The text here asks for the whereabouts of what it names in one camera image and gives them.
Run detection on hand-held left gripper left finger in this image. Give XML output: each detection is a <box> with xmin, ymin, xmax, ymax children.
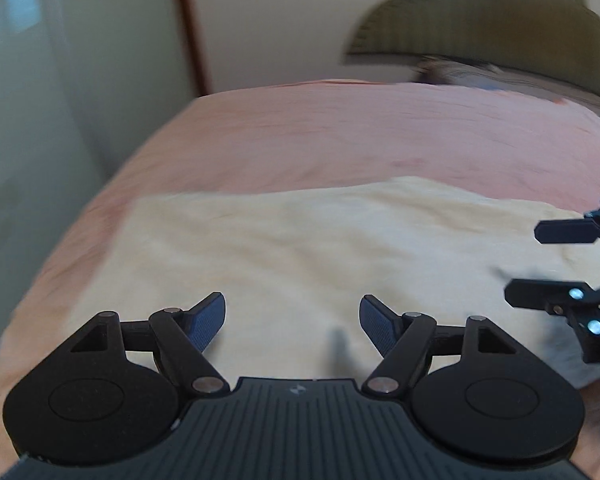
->
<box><xmin>67</xmin><ymin>291</ymin><xmax>230</xmax><ymax>397</ymax></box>

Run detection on green quilted headboard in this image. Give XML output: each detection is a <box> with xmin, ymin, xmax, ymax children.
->
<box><xmin>342</xmin><ymin>0</ymin><xmax>600</xmax><ymax>98</ymax></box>

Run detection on pink blanket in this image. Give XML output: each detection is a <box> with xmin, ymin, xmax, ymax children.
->
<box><xmin>0</xmin><ymin>79</ymin><xmax>600</xmax><ymax>480</ymax></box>

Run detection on brown wooden door frame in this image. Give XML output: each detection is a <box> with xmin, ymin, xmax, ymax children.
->
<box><xmin>172</xmin><ymin>0</ymin><xmax>213</xmax><ymax>97</ymax></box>

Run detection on white wardrobe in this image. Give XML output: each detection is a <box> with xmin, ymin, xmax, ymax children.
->
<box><xmin>0</xmin><ymin>0</ymin><xmax>197</xmax><ymax>271</ymax></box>

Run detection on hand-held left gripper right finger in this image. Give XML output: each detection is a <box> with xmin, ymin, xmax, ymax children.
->
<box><xmin>359</xmin><ymin>295</ymin><xmax>518</xmax><ymax>401</ymax></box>

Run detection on grey bedding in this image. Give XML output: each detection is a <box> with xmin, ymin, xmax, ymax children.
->
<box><xmin>412</xmin><ymin>57</ymin><xmax>600</xmax><ymax>128</ymax></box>

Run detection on cream pants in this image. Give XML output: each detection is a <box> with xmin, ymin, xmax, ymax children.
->
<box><xmin>67</xmin><ymin>176</ymin><xmax>600</xmax><ymax>391</ymax></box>

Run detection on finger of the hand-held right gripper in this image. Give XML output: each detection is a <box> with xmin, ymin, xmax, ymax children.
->
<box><xmin>504</xmin><ymin>280</ymin><xmax>600</xmax><ymax>363</ymax></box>
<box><xmin>534</xmin><ymin>199</ymin><xmax>600</xmax><ymax>246</ymax></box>

